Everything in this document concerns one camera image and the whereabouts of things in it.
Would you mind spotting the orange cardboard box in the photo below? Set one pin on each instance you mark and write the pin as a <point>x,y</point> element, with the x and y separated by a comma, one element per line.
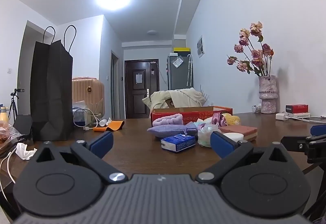
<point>198,113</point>

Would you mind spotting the flat white box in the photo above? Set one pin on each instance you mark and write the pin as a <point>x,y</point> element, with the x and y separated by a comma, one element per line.
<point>301,115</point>

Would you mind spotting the white paper notice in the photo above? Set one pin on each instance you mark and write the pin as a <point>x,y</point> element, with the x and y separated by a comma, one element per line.
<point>138,78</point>

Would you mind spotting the small white plastic gadget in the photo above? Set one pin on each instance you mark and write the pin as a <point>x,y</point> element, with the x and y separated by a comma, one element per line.
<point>105,122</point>

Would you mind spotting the white power adapter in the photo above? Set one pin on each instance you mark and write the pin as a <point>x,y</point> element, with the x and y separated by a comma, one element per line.
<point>281,116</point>

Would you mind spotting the white folded umbrella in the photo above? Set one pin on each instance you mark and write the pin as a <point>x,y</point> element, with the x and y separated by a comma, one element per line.
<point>189,71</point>

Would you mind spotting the dark wooden door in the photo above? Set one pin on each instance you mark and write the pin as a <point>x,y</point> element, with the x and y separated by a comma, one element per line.
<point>142,99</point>

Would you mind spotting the brown wooden chair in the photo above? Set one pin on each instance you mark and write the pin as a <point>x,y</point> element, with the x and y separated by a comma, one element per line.
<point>170,103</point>

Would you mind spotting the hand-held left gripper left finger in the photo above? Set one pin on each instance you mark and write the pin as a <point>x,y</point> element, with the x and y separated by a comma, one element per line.
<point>103,141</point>

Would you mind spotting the red box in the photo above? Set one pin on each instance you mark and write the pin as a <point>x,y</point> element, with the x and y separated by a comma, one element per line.
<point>296,108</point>

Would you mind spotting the black pouch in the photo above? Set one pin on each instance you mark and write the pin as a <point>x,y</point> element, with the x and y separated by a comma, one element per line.
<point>23,124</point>

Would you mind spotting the yellow and white plush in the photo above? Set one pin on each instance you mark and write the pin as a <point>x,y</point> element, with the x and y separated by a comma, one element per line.
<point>232,119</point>

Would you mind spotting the crumpled white tissue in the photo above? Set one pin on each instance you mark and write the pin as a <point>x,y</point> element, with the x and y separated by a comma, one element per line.
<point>24,151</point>

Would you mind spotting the black camera tripod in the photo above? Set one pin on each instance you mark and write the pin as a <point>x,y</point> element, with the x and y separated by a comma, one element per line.
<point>14,104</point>

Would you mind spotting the black paper bag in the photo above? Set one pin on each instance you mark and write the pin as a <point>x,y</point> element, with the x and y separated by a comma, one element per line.
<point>51,86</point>

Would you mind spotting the clear snack bag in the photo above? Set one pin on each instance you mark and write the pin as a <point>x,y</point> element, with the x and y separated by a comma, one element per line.
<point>6,136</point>

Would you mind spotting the small ceiling lamp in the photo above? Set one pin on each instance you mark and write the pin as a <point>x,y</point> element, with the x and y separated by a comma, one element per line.
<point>152,32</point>

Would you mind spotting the pink fluffy towel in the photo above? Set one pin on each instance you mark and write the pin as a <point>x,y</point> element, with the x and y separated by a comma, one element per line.
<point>168,120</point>

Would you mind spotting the beige coat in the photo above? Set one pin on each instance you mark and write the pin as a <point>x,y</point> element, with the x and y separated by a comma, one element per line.
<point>188,99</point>

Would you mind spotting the blue tissue packet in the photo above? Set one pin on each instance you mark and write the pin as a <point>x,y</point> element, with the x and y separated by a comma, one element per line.
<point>179,143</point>

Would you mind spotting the small white bottle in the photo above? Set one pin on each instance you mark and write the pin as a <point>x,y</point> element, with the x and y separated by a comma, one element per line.
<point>256,108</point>

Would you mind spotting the lavender cloth pouch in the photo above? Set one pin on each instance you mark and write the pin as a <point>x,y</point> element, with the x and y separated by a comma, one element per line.
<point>191,127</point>

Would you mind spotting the yellow bottle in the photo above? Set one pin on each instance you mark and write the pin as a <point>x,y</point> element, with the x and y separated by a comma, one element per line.
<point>3,115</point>

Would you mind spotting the grey refrigerator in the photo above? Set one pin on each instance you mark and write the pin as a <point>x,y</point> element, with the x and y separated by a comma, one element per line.
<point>178,78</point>

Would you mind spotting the paper sheet on refrigerator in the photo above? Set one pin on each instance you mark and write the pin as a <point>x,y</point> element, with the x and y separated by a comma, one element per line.
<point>177,62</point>

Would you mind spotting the yellow box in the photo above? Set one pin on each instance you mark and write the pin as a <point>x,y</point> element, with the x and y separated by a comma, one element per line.
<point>182,49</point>

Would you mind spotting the purple mesh pouch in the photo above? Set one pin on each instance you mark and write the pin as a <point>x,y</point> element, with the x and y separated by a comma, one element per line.
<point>166,131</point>

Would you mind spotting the pink hard-shell suitcase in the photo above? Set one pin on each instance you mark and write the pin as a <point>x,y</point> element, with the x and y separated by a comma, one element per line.
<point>89,91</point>

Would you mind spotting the clear plastic container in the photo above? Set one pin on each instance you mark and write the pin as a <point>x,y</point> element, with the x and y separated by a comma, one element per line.
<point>95,109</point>

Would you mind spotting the brick-red sponge block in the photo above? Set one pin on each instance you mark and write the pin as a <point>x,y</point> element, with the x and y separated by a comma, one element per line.
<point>242,130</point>

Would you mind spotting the speckled pink vase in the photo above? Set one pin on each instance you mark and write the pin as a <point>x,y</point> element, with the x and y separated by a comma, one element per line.
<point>267,94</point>

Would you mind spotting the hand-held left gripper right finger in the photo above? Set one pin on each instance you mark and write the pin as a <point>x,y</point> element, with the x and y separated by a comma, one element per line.
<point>221,143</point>

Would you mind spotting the pale green cloth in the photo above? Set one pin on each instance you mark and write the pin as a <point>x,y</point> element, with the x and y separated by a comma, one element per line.
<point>202,122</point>

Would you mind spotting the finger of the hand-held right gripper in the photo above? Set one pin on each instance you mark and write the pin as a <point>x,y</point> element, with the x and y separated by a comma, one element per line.
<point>295,143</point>
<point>318,129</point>

